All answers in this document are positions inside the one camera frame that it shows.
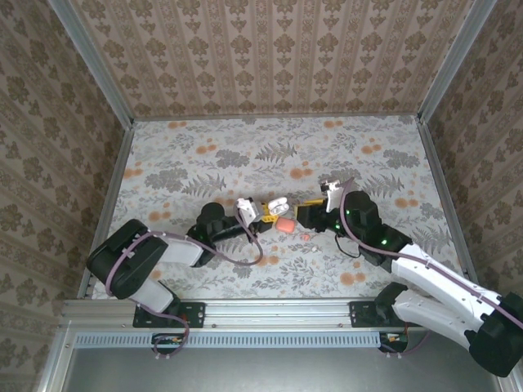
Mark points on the white earbud charging case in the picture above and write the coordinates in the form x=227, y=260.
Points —
x=278, y=206

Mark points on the orange earbud charging case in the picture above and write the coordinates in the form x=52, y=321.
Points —
x=286, y=225

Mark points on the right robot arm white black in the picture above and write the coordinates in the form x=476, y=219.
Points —
x=429, y=269

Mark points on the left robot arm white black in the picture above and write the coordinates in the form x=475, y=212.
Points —
x=184, y=249

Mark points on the aluminium table rear bar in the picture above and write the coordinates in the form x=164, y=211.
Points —
x=278, y=116

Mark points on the grey metal panel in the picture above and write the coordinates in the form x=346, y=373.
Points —
x=278, y=371

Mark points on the aluminium table side rail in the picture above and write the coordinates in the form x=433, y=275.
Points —
x=441, y=183
x=116, y=183

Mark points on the aluminium frame beam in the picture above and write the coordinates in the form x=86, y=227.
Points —
x=278, y=314

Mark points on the aluminium frame post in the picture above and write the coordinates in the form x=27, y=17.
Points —
x=94, y=69
x=453, y=61

